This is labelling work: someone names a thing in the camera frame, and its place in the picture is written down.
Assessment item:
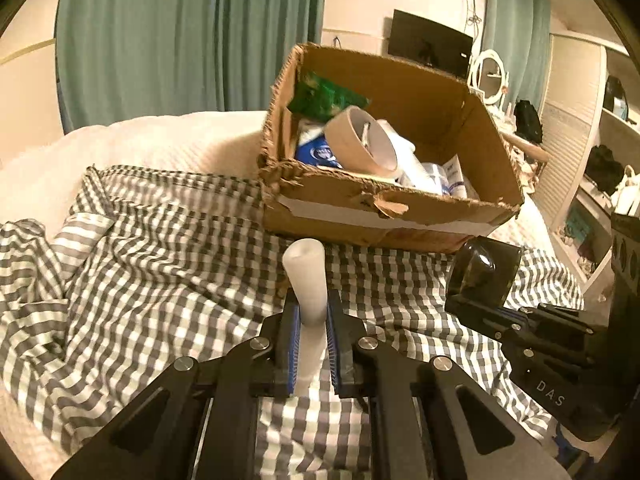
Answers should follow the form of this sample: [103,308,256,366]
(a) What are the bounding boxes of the black square object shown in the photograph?
[445,236,523,315]

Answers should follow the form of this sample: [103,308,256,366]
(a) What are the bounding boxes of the white cylinder bottle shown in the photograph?
[282,238,329,396]

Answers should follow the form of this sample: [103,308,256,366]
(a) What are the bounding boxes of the white purple tube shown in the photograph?
[442,155,468,198]

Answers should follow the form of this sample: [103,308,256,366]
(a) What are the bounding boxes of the brown tape roll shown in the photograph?
[324,106,400,180]

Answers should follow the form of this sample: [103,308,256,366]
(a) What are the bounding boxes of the blue white tissue pack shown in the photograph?
[295,130,342,169]

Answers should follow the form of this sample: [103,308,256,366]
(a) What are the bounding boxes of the grey checked cloth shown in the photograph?
[0,162,586,480]

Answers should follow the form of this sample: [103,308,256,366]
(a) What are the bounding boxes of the white louvered wardrobe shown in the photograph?
[534,32,639,302]

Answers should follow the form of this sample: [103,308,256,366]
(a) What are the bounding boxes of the wooden chair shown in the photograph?
[499,130,551,195]

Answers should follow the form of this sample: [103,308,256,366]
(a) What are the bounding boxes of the brown cardboard box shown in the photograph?
[257,44,524,252]

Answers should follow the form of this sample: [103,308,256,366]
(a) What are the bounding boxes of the black backpack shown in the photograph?
[514,100,544,144]

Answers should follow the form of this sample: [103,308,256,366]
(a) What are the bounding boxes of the cream quilted blanket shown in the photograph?
[1,112,582,479]

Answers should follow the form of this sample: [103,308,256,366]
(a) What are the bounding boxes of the white oval vanity mirror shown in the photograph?
[468,49,509,107]

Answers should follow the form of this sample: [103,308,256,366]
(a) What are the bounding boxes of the green snack packet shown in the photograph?
[288,72,371,122]

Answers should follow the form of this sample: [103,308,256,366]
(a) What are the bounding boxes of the right green curtain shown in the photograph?
[482,0,551,108]

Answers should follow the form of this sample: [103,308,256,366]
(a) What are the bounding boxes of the large green curtain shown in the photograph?
[54,0,324,131]

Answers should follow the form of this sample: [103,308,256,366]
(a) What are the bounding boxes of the black wall television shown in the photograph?
[387,10,473,79]

